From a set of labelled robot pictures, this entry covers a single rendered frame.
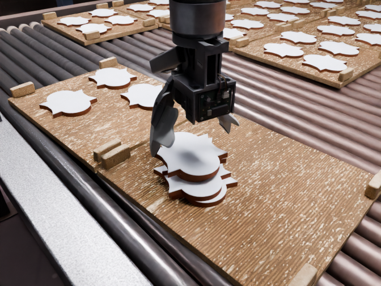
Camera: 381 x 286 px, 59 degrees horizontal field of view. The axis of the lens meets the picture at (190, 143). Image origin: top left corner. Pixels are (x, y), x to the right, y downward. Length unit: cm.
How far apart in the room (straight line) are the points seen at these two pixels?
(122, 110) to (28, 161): 24
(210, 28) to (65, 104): 52
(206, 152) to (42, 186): 31
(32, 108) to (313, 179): 67
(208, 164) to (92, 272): 24
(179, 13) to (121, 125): 39
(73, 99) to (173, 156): 39
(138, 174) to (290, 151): 31
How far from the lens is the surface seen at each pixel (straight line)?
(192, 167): 56
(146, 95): 88
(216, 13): 45
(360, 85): 111
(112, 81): 97
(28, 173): 73
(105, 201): 61
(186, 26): 45
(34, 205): 65
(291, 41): 135
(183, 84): 47
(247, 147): 70
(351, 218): 60
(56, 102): 90
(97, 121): 81
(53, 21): 170
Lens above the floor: 134
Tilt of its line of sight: 35 degrees down
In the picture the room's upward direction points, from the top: straight up
